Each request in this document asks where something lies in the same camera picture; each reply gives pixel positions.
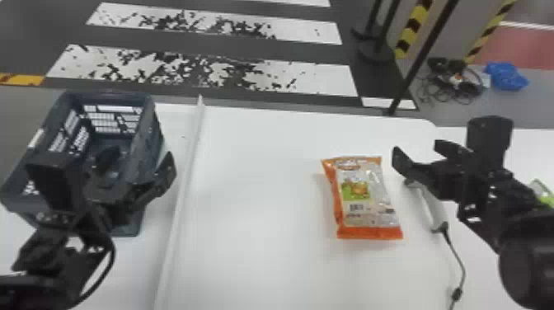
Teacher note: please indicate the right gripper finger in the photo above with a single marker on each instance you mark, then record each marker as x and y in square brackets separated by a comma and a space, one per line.
[411, 169]
[452, 149]

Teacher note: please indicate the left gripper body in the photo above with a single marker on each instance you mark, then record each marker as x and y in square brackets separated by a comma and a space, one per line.
[113, 190]

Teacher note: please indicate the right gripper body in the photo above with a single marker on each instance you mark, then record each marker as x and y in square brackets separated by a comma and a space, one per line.
[450, 177]

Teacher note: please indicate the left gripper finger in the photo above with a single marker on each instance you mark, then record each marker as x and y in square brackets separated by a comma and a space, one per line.
[163, 173]
[108, 158]

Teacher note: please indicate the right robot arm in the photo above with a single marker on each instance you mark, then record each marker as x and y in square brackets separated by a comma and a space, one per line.
[526, 246]

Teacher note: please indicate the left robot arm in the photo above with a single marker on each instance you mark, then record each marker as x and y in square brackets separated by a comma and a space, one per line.
[41, 264]

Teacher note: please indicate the hand scanner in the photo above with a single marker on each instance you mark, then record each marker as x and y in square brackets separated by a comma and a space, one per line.
[429, 205]

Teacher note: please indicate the dark blue basket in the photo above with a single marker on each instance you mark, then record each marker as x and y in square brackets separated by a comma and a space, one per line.
[108, 117]

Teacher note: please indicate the orange snack packet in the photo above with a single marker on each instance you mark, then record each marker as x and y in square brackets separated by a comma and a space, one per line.
[363, 197]

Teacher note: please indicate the blue bag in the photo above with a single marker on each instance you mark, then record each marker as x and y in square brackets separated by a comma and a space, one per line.
[505, 75]

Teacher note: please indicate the green snack packet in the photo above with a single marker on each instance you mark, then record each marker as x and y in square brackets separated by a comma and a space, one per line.
[544, 192]

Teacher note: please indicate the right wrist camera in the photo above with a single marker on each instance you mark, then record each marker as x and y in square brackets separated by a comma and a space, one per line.
[490, 138]

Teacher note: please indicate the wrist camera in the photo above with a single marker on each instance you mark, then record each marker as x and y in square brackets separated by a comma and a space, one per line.
[490, 138]
[54, 188]

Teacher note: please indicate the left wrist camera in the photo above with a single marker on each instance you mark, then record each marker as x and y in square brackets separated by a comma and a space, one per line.
[54, 188]

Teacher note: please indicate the yellow black striped post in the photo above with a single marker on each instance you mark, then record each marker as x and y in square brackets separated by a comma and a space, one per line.
[489, 30]
[411, 26]

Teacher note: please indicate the black post on round foot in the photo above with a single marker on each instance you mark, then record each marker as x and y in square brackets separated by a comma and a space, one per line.
[372, 39]

